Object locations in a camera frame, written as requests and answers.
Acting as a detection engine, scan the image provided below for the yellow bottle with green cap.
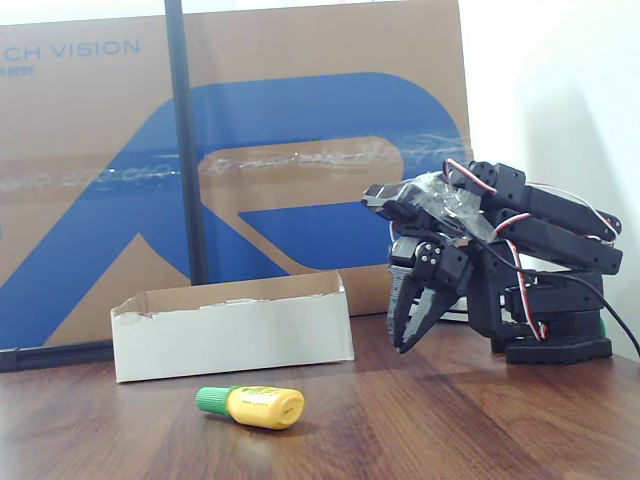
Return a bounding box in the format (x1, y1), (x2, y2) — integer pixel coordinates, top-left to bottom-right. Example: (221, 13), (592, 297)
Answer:
(194, 383), (305, 431)

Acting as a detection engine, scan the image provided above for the white power strip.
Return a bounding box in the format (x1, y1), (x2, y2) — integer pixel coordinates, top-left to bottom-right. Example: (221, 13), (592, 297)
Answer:
(439, 295), (472, 324)

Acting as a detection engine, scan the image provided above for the black metal base bar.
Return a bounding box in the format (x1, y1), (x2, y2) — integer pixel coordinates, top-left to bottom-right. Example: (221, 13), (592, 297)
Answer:
(0, 340), (115, 374)

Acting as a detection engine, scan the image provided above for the black metal pole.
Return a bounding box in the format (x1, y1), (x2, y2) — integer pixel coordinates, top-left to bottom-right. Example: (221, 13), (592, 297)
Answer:
(163, 0), (210, 287)

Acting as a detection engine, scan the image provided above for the black webcam wrapped in tape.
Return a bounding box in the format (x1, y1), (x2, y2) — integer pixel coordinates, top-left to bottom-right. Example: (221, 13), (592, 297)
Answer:
(360, 169), (499, 247)

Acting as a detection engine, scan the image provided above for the large brown carton blue print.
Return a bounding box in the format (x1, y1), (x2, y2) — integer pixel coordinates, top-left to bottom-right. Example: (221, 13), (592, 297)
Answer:
(0, 0), (474, 351)

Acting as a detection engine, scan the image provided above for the black webcam cable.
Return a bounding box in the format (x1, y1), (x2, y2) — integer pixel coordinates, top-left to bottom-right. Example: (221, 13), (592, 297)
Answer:
(472, 238), (640, 362)

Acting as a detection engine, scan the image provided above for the white cardboard box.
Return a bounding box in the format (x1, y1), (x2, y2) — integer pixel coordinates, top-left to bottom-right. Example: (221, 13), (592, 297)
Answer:
(109, 271), (356, 384)

